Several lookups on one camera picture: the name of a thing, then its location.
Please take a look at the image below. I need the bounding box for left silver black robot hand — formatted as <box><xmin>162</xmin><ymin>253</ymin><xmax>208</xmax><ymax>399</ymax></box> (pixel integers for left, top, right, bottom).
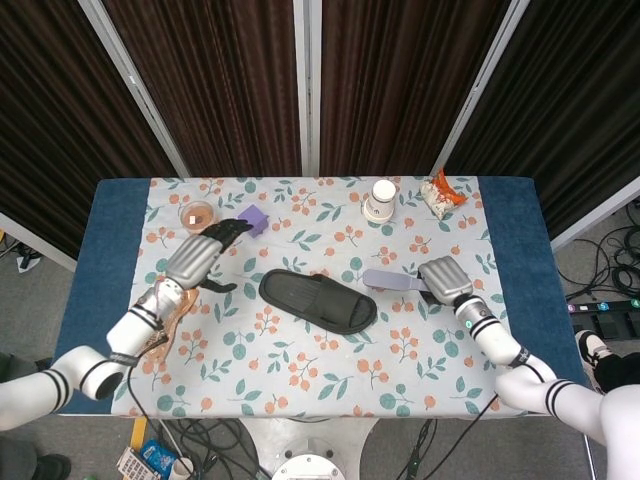
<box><xmin>164</xmin><ymin>218</ymin><xmax>255</xmax><ymax>294</ymax></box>

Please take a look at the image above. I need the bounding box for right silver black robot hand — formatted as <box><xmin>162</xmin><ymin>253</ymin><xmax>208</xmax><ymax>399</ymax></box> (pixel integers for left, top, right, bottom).
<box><xmin>417</xmin><ymin>256</ymin><xmax>475</xmax><ymax>306</ymax></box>

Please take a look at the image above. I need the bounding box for grey tool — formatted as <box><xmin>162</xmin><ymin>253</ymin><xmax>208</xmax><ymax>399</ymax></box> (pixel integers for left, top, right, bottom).
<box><xmin>362</xmin><ymin>268</ymin><xmax>432</xmax><ymax>293</ymax></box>

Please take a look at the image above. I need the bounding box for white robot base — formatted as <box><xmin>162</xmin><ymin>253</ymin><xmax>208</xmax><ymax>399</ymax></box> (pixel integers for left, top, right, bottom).
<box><xmin>239</xmin><ymin>417</ymin><xmax>386</xmax><ymax>480</ymax></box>

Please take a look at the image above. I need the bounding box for clear jar of rubber bands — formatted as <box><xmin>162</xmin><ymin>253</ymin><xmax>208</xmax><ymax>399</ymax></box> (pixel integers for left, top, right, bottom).
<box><xmin>179</xmin><ymin>200</ymin><xmax>217</xmax><ymax>235</ymax></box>

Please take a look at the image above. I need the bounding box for brown snack pouch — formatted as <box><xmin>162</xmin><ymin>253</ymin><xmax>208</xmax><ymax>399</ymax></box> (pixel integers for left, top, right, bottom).
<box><xmin>132</xmin><ymin>273</ymin><xmax>200</xmax><ymax>361</ymax></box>

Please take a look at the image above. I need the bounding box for purple cube box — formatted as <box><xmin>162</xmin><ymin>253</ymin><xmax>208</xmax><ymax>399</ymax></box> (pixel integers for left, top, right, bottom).
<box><xmin>237</xmin><ymin>203</ymin><xmax>271</xmax><ymax>239</ymax></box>

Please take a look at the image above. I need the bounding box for crumpled orange white snack wrapper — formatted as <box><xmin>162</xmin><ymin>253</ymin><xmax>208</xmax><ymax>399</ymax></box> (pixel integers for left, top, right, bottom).
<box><xmin>419</xmin><ymin>168</ymin><xmax>469</xmax><ymax>220</ymax></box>

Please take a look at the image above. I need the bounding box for blue table cover cloth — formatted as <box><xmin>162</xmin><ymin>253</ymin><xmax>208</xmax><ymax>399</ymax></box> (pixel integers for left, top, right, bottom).
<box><xmin>38</xmin><ymin>175</ymin><xmax>589</xmax><ymax>416</ymax></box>

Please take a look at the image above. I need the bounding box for white paper cup stack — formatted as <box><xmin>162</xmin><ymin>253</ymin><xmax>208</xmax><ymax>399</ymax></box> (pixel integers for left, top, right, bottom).
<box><xmin>362</xmin><ymin>179</ymin><xmax>398</xmax><ymax>224</ymax></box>

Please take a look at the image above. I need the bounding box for black rubber slipper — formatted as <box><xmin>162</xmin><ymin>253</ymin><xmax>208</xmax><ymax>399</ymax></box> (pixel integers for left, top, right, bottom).
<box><xmin>259</xmin><ymin>268</ymin><xmax>378</xmax><ymax>335</ymax></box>

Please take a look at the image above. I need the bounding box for white black sneaker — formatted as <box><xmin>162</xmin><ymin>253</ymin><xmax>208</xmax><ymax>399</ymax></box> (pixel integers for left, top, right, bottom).
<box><xmin>574</xmin><ymin>329</ymin><xmax>612</xmax><ymax>396</ymax></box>

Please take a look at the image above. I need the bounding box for black power strip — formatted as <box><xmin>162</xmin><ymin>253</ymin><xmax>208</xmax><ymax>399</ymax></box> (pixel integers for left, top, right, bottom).
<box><xmin>567</xmin><ymin>298</ymin><xmax>640</xmax><ymax>315</ymax></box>

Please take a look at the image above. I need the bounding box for floral printed tablecloth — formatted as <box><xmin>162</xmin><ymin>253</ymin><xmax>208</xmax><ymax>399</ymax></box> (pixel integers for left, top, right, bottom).
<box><xmin>110</xmin><ymin>175</ymin><xmax>529</xmax><ymax>419</ymax></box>

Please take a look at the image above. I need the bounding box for dark folding screen panel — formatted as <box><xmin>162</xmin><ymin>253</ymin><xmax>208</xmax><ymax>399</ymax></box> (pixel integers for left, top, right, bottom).
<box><xmin>79</xmin><ymin>0</ymin><xmax>321</xmax><ymax>179</ymax></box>
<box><xmin>294</xmin><ymin>0</ymin><xmax>531</xmax><ymax>179</ymax></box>
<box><xmin>432</xmin><ymin>0</ymin><xmax>640</xmax><ymax>251</ymax></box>
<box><xmin>0</xmin><ymin>0</ymin><xmax>190</xmax><ymax>271</ymax></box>

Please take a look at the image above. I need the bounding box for black trouser leg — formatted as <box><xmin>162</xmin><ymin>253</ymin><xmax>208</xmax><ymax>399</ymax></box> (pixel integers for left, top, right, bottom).
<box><xmin>594</xmin><ymin>348</ymin><xmax>640</xmax><ymax>396</ymax></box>

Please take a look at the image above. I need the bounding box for blue snack packet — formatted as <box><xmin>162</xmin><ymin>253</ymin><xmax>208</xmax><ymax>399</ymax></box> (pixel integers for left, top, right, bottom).
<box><xmin>139</xmin><ymin>438</ymin><xmax>182</xmax><ymax>474</ymax></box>

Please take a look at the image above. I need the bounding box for printed cardboard box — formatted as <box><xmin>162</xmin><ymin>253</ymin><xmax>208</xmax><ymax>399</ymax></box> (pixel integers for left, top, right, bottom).
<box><xmin>116</xmin><ymin>446</ymin><xmax>151</xmax><ymax>480</ymax></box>

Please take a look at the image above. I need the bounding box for black floor cable bundle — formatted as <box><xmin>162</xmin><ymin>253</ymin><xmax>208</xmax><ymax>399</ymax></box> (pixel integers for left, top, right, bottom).
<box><xmin>159</xmin><ymin>418</ymin><xmax>274</xmax><ymax>480</ymax></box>
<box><xmin>554</xmin><ymin>199</ymin><xmax>640</xmax><ymax>301</ymax></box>

